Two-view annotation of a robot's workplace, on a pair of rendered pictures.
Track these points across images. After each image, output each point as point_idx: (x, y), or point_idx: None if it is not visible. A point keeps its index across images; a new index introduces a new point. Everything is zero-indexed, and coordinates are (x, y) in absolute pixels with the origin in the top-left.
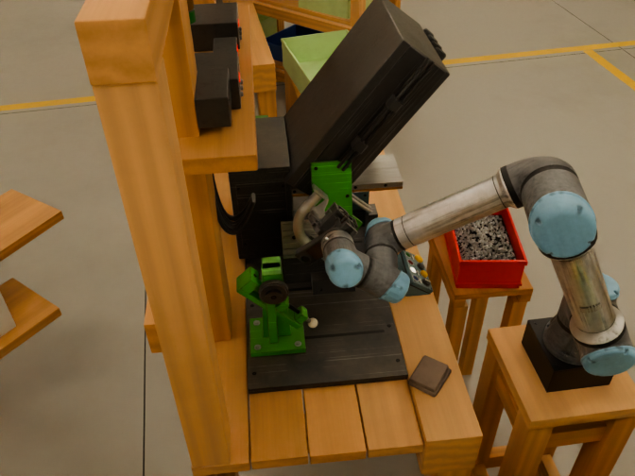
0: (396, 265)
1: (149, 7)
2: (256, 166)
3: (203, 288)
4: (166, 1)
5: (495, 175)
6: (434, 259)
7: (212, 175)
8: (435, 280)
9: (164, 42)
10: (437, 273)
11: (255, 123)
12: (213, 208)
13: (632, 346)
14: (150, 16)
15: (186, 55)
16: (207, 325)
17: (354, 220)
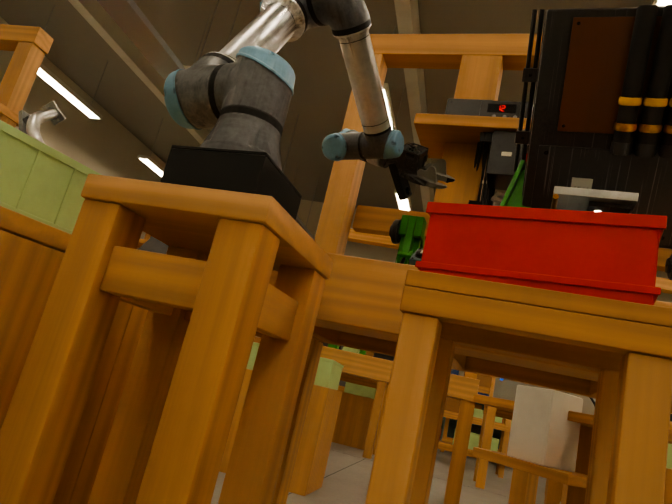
0: (346, 134)
1: (376, 34)
2: (414, 120)
3: (350, 164)
4: (418, 46)
5: (365, 28)
6: (596, 394)
7: (476, 185)
8: (590, 467)
9: (392, 52)
10: (593, 441)
11: (471, 123)
12: (447, 193)
13: (180, 70)
14: (374, 36)
15: (456, 86)
16: (337, 180)
17: (414, 153)
